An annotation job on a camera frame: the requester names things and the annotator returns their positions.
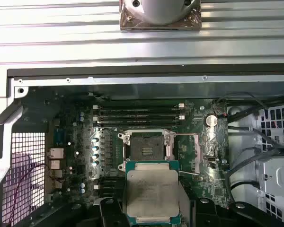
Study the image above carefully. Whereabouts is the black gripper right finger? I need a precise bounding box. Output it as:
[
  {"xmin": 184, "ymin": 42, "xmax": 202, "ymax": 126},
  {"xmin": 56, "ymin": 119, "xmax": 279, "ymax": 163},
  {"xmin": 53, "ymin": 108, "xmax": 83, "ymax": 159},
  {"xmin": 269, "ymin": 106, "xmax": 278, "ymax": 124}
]
[{"xmin": 179, "ymin": 183, "xmax": 284, "ymax": 227}]

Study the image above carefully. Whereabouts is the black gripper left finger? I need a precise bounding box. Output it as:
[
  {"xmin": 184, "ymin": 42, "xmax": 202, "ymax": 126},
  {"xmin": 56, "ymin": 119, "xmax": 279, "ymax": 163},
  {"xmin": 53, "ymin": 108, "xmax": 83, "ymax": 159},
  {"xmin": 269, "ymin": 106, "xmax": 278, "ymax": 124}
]
[{"xmin": 30, "ymin": 188, "xmax": 127, "ymax": 227}]

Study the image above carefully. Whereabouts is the silver topped green CPU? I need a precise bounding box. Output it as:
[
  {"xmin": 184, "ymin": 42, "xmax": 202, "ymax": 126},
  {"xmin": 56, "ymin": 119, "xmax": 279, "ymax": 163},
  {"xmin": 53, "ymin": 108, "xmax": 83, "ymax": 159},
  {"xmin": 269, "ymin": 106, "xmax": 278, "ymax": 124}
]
[{"xmin": 123, "ymin": 159, "xmax": 181, "ymax": 226}]

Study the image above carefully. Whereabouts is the metal CPU socket cover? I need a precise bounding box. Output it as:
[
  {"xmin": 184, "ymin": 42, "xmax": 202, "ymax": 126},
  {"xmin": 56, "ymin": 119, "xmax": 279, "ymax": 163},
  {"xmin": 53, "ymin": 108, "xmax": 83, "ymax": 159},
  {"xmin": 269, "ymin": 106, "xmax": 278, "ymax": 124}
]
[{"xmin": 165, "ymin": 131, "xmax": 202, "ymax": 176}]

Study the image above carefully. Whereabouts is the black RAM slot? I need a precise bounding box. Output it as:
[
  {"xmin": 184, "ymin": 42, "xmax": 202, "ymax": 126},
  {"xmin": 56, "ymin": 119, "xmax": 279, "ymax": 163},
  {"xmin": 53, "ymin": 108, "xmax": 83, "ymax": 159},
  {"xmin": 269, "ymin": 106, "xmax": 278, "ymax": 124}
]
[
  {"xmin": 93, "ymin": 183, "xmax": 125, "ymax": 191},
  {"xmin": 92, "ymin": 104, "xmax": 186, "ymax": 110},
  {"xmin": 92, "ymin": 114, "xmax": 186, "ymax": 121},
  {"xmin": 98, "ymin": 120, "xmax": 180, "ymax": 126},
  {"xmin": 98, "ymin": 109, "xmax": 180, "ymax": 115},
  {"xmin": 98, "ymin": 177, "xmax": 126, "ymax": 184}
]

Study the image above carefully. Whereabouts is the CPU socket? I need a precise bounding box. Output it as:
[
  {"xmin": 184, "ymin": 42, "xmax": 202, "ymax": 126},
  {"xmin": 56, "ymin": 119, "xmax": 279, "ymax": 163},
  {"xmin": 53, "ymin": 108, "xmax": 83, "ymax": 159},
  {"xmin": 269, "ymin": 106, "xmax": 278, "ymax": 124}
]
[{"xmin": 117, "ymin": 129, "xmax": 178, "ymax": 172}]

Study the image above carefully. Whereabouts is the green motherboard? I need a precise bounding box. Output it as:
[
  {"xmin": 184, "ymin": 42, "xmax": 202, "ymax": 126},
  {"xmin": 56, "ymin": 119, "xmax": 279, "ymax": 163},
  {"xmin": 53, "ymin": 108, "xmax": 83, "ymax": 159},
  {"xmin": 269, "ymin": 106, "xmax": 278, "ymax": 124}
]
[{"xmin": 21, "ymin": 86, "xmax": 230, "ymax": 227}]

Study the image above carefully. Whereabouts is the silver chipset heatsink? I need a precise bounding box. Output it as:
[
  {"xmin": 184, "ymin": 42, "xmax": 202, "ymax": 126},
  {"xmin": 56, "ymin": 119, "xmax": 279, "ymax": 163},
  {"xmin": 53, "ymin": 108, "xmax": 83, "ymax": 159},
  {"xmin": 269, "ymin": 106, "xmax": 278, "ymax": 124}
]
[{"xmin": 203, "ymin": 131, "xmax": 220, "ymax": 158}]

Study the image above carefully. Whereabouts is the silver metal drive cage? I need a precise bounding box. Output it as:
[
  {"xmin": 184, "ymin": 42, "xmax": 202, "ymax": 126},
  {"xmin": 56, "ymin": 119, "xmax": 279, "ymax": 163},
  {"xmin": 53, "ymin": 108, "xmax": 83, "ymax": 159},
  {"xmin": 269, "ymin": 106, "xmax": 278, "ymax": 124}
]
[{"xmin": 257, "ymin": 94, "xmax": 284, "ymax": 227}]

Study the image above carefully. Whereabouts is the blue rear port connector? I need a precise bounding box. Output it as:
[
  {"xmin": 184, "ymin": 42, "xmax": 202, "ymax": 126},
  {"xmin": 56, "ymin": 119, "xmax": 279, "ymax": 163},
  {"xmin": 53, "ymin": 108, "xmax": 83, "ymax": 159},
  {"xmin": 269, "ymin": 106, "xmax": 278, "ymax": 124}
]
[{"xmin": 53, "ymin": 129, "xmax": 67, "ymax": 147}]

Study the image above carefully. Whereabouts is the round silver coin battery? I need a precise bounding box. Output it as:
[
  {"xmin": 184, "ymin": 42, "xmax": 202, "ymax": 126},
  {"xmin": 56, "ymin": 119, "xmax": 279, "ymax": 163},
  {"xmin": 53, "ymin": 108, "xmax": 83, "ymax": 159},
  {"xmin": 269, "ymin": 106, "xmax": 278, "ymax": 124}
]
[{"xmin": 204, "ymin": 114, "xmax": 218, "ymax": 128}]

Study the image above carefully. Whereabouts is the black and silver PC case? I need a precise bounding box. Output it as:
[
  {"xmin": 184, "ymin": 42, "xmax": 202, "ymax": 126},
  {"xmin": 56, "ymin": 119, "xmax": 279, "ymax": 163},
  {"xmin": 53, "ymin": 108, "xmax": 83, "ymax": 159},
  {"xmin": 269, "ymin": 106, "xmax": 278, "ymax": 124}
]
[{"xmin": 0, "ymin": 63, "xmax": 284, "ymax": 227}]

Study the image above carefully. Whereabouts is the thick black flat cable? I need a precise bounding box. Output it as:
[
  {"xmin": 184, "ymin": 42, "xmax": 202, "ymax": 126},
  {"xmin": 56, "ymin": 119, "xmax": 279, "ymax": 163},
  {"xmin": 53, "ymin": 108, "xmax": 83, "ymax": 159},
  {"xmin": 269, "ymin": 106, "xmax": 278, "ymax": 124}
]
[{"xmin": 250, "ymin": 128, "xmax": 284, "ymax": 156}]

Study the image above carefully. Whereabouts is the square brown base plate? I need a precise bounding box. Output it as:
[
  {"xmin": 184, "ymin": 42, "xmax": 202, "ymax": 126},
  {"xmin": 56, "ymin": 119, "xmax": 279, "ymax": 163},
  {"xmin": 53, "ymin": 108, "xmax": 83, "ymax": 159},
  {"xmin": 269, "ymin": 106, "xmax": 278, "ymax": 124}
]
[{"xmin": 119, "ymin": 0, "xmax": 202, "ymax": 31}]

